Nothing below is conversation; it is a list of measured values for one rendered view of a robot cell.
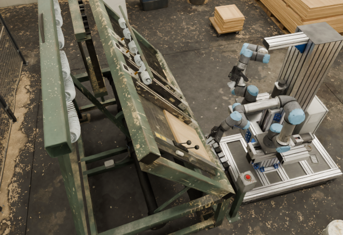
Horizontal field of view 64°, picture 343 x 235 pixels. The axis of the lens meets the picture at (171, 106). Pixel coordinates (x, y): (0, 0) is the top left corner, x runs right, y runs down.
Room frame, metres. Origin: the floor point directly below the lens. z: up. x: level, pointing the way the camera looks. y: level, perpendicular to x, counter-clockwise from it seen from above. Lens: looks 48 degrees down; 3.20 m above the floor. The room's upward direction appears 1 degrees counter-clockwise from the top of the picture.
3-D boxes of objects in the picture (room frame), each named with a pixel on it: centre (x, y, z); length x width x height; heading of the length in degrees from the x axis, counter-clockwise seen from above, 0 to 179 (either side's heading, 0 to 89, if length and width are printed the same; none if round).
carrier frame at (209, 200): (1.86, 0.46, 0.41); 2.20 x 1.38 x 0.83; 18
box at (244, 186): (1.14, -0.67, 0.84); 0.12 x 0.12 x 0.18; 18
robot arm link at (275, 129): (1.44, -0.93, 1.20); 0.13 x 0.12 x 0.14; 5
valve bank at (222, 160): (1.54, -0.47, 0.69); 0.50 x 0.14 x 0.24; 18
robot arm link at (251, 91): (1.93, -0.81, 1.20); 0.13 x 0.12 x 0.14; 69
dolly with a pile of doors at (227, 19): (4.98, -1.14, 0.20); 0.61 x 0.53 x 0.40; 13
